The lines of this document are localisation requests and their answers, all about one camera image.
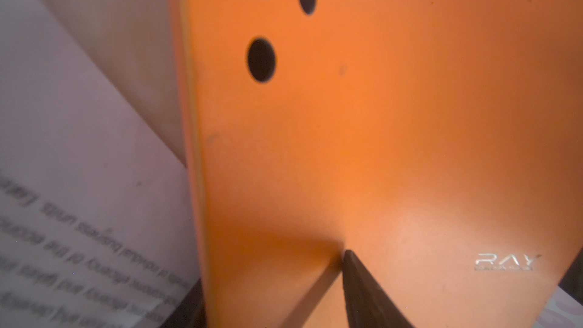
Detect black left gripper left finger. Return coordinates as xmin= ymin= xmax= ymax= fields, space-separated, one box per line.
xmin=160 ymin=279 xmax=205 ymax=328

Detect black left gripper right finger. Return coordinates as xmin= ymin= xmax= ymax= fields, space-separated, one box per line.
xmin=343 ymin=250 xmax=413 ymax=328

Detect large text paper sheet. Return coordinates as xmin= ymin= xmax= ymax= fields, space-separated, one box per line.
xmin=1 ymin=0 xmax=200 ymax=327

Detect orange and black folder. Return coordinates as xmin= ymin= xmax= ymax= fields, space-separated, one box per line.
xmin=170 ymin=0 xmax=582 ymax=327

